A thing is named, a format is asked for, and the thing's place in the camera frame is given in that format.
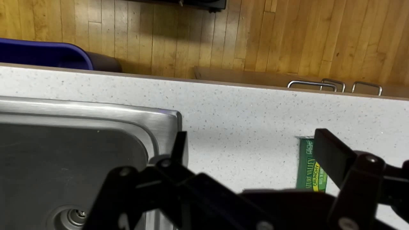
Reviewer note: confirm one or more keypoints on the blue plastic bin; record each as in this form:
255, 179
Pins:
42, 52

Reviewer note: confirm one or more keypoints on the black furniture base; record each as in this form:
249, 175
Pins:
199, 3

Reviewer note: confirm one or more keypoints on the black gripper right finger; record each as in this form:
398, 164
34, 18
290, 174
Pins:
361, 187

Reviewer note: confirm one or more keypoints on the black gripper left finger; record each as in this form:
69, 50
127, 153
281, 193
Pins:
170, 195

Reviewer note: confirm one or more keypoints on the stainless steel double sink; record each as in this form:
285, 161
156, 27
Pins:
63, 148

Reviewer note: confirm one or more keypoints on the green granola bar sachet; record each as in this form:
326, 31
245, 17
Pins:
308, 170

